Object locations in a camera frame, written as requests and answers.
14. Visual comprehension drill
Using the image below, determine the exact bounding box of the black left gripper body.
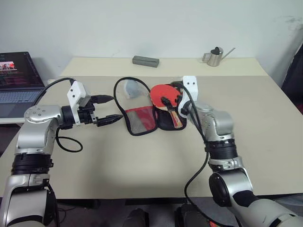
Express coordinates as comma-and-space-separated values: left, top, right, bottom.
77, 96, 99, 126

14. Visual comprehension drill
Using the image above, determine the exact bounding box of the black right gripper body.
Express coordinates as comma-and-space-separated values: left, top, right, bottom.
169, 80, 185, 99

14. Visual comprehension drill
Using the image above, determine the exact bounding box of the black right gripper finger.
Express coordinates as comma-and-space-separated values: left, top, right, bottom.
160, 96, 175, 108

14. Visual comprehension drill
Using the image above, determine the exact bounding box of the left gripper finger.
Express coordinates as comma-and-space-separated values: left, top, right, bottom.
91, 94, 115, 105
96, 114, 124, 127

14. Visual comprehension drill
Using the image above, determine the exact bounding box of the red table tennis paddle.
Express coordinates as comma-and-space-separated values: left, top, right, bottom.
150, 84, 184, 130

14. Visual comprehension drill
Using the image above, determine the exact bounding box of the black red mesh pouch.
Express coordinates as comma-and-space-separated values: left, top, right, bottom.
113, 76, 187, 137

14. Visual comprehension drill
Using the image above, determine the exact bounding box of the blue plush toy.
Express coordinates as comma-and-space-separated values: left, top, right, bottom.
124, 80, 143, 100

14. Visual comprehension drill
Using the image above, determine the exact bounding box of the grey rectangular box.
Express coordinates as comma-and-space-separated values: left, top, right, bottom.
132, 55, 160, 69

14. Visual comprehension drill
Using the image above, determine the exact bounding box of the silver metal watering can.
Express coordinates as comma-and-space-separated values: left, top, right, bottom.
202, 46, 237, 67

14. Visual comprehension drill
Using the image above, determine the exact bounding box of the dark open laptop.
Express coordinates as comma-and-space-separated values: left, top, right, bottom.
0, 51, 47, 119

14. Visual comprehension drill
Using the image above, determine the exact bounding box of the white side table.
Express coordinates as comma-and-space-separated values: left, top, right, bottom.
0, 115, 26, 125

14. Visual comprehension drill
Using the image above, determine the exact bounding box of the dark rounded shape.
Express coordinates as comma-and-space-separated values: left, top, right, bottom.
174, 203, 214, 227
125, 208, 150, 227

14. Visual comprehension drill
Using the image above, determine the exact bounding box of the black fabric object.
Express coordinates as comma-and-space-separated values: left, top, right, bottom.
281, 46, 303, 114

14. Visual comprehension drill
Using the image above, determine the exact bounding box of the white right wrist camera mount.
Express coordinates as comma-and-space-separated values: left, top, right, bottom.
177, 75, 199, 118

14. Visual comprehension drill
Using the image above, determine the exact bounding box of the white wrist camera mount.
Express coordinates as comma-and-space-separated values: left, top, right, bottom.
177, 75, 199, 118
67, 80, 92, 125

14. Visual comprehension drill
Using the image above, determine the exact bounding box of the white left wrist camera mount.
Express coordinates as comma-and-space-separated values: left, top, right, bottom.
67, 80, 92, 125

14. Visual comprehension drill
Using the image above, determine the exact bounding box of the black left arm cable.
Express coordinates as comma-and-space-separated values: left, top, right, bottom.
33, 77, 83, 152

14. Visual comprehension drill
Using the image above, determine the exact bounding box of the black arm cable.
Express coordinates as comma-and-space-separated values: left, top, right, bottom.
33, 77, 83, 152
181, 87, 214, 227

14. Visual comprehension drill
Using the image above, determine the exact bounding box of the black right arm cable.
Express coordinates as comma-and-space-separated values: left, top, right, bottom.
181, 87, 214, 227

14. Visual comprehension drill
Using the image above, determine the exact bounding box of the black table frame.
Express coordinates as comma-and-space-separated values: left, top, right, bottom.
54, 195, 214, 209

